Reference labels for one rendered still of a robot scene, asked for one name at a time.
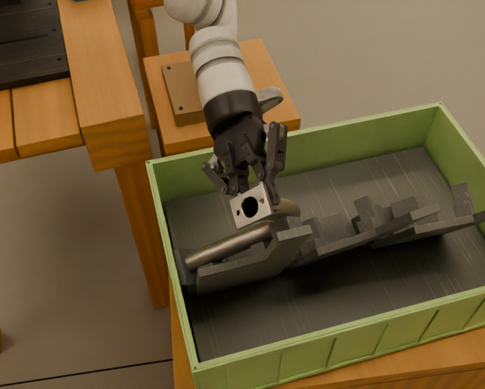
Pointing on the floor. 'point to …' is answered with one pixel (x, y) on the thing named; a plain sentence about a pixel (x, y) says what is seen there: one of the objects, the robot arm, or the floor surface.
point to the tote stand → (389, 363)
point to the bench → (37, 143)
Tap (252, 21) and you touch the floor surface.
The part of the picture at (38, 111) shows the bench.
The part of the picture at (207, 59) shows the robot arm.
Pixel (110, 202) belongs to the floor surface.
